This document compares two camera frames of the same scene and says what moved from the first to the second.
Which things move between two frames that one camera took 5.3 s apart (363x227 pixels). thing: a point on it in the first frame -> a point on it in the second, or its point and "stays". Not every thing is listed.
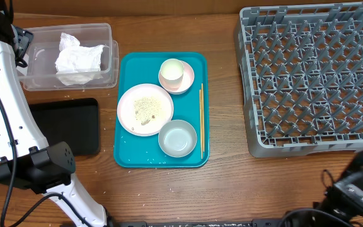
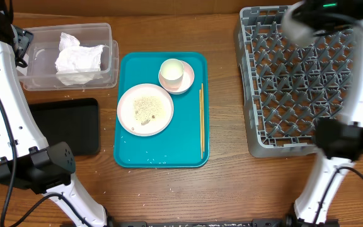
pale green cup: x=171 y=72 stays
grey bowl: x=178 y=138 -> x=296 y=34
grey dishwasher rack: x=312 y=76 stays
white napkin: x=77 y=64 stays
